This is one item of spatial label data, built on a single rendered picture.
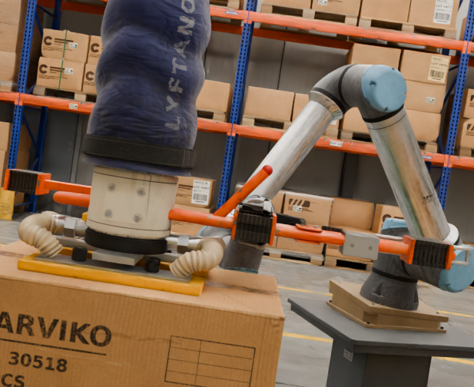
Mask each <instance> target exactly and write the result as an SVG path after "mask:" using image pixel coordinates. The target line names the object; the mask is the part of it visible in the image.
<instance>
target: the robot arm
mask: <svg viewBox="0 0 474 387"><path fill-rule="evenodd" d="M406 92H407V86H406V81H405V79H404V77H403V76H402V74H401V73H400V72H399V71H398V70H396V69H395V68H392V67H390V66H385V65H383V64H375V65H371V64H349V65H345V66H343V67H341V68H338V69H336V70H335V71H332V72H331V73H329V74H328V75H327V76H325V77H324V78H322V79H321V80H320V81H319V82H318V83H316V84H315V86H314V87H313V88H312V89H311V91H310V92H309V94H308V97H309V102H308V103H307V105H306V106H305V108H304V109H303V110H302V111H301V112H300V114H299V115H298V116H297V118H296V119H295V120H294V122H293V123H292V124H291V125H290V126H289V128H288V129H287V130H286V132H285V133H284V134H283V136H282V137H281V139H279V140H278V142H277V143H276V145H275V146H274V147H273V149H272V150H271V151H270V153H269V154H268V155H267V156H266V157H265V159H264V160H263V161H262V163H261V164H260V166H259V167H258V168H257V169H256V170H255V171H254V173H253V174H252V176H251V177H250V178H252V177H253V176H254V175H255V174H256V173H257V172H258V171H259V170H260V169H261V168H262V167H263V166H264V165H270V166H271V167H272V168H273V173H272V174H271V175H270V176H269V177H268V178H267V179H266V180H265V181H264V182H262V183H261V184H260V185H259V186H258V187H257V188H256V189H255V190H254V191H253V192H252V193H251V194H250V195H249V196H247V197H246V198H245V199H244V200H243V201H242V202H241V203H240V204H239V205H238V206H237V207H239V208H240V210H248V211H253V212H259V213H268V214H271V215H272V213H275V214H276V215H277V223H281V224H286V225H291V226H296V225H295V224H303V225H306V221H305V219H304V218H300V217H294V216H290V215H287V214H282V213H276V212H275V209H274V206H273V204H272V203H271V201H272V199H273V198H274V197H275V196H276V195H277V193H278V192H279V191H280V189H281V188H282V186H283V185H284V184H285V183H286V182H287V180H288V179H289V178H290V176H291V175H292V173H293V172H294V171H295V170H296V168H297V167H298V166H299V165H300V163H301V162H302V160H303V159H304V158H305V156H306V155H307V154H308V153H309V152H310V150H311V149H312V147H313V146H314V144H315V143H316V142H317V141H318V140H319V139H320V137H321V136H322V134H323V133H324V131H325V130H326V129H327V128H328V127H329V126H330V124H331V123H332V121H333V120H337V119H341V118H342V117H343V116H344V114H345V113H346V112H347V111H348V110H349V109H351V108H358V109H359V111H360V114H361V117H362V119H363V121H364V122H365V123H366V126H367V129H368V131H369V133H370V136H371V138H372V141H373V144H374V146H375V148H376V151H377V153H378V155H379V158H380V161H381V163H382V165H383V169H384V170H385V173H386V176H387V178H388V180H389V183H390V186H391V187H392V190H393V193H394V195H395V198H396V201H397V203H398V205H399V208H400V210H401V212H402V215H403V218H404V220H398V219H393V218H387V219H386V220H385V221H384V224H383V228H382V229H381V234H383V235H388V236H394V237H403V236H404V235H410V236H415V237H425V238H430V239H435V240H440V241H445V242H447V243H450V244H452V245H455V246H464V247H470V248H471V251H470V254H469V265H468V266H464V265H459V264H454V263H451V268H450V270H446V269H439V268H433V267H428V266H418V265H413V264H408V263H406V262H404V261H403V260H401V259H400V256H398V255H393V254H388V253H378V255H377V259H376V260H374V262H373V268H372V271H371V274H370V275H369V276H368V278H367V279H366V281H365V283H364V284H363V285H362V287H361V290H360V295H361V296H362V297H363V298H365V299H368V300H369V301H372V302H374V303H378V304H380V305H383V306H388V307H390V308H394V309H401V310H409V311H413V310H417V309H418V306H419V296H418V289H417V283H418V280H421V281H423V282H424V283H428V284H429V285H432V286H434V287H437V288H439V289H441V290H443V291H447V292H450V293H458V292H462V291H463V290H464V289H466V288H467V287H468V286H469V285H470V284H471V283H472V281H473V280H474V248H473V247H471V246H470V245H465V244H464V243H463V242H462V241H461V238H460V235H459V232H458V230H457V229H456V227H454V226H453V225H452V224H450V223H447V221H446V217H445V215H444V213H443V209H442V207H441V204H440V202H439V198H438V196H437V194H436V190H435V188H434V186H433V182H432V180H431V177H430V175H429V171H428V169H427V167H426V163H425V161H424V159H423V156H422V153H421V150H420V149H419V145H418V143H417V140H416V137H415V134H414V132H413V129H412V126H411V123H410V122H409V118H408V116H407V113H406V110H405V108H404V106H405V104H404V101H405V100H406V96H405V94H406ZM250 178H249V179H250ZM231 232H232V229H226V228H221V227H211V226H204V227H202V228H201V230H200V231H199V233H198V236H202V237H220V238H222V239H223V240H224V242H225V249H224V252H223V257H222V260H221V262H220V263H219V264H218V266H219V267H221V269H224V270H233V271H239V272H245V273H255V274H258V273H259V272H258V270H259V267H260V262H261V260H262V256H263V254H264V249H265V246H266V243H259V242H254V241H248V240H239V239H234V240H231V239H230V238H231Z"/></svg>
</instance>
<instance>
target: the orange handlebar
mask: <svg viewBox="0 0 474 387"><path fill-rule="evenodd" d="M43 188H44V189H47V190H56V191H58V192H56V193H55V194H54V196H53V199H54V201H55V202H57V203H63V204H67V205H73V206H79V207H89V203H90V194H91V187H90V186H85V185H80V184H70V183H65V182H59V181H54V180H45V181H44V186H43ZM168 218H169V220H175V221H180V222H185V223H195V224H200V225H206V226H211V227H221V228H226V229H232V226H233V221H234V217H230V216H226V217H219V216H213V213H205V212H199V211H194V210H184V209H179V208H174V209H173V210H172V209H171V210H170V212H169V214H168ZM295 225H296V226H291V225H286V224H281V223H276V228H275V234H274V236H278V237H287V238H293V239H295V241H296V242H301V243H311V244H316V245H320V243H328V244H333V245H339V246H342V245H343V244H344V242H345V238H344V235H342V233H338V232H332V231H327V230H321V229H320V228H319V227H315V226H314V227H312V226H307V225H303V224H295ZM378 247H379V249H378V251H380V252H384V253H395V254H399V255H405V256H406V255H407V254H408V251H409V245H407V244H404V242H399V241H393V240H384V239H380V244H379V246H378Z"/></svg>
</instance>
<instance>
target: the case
mask: <svg viewBox="0 0 474 387"><path fill-rule="evenodd" d="M33 253H40V250H38V248H37V249H36V248H34V246H31V245H28V244H26V243H25V242H23V241H21V240H18V241H16V242H14V243H10V244H7V245H5V246H1V247H0V387H275V382H276V377H277V367H278V362H279V356H280V347H281V342H282V336H283V327H284V321H285V317H284V314H283V307H282V304H281V300H280V294H279V290H278V287H277V281H276V277H274V276H265V275H260V274H255V273H245V272H239V271H233V270H224V269H218V268H213V269H212V270H209V273H208V275H207V278H204V287H203V289H202V292H201V295H200V296H191V295H185V294H180V293H170V292H165V291H160V290H154V289H145V288H139V287H133V286H124V285H118V284H113V283H103V282H98V281H93V280H87V279H78V278H72V277H67V276H57V275H52V274H47V273H37V272H32V271H26V270H19V269H18V267H17V266H18V260H20V259H21V258H23V257H26V256H28V255H31V254H33Z"/></svg>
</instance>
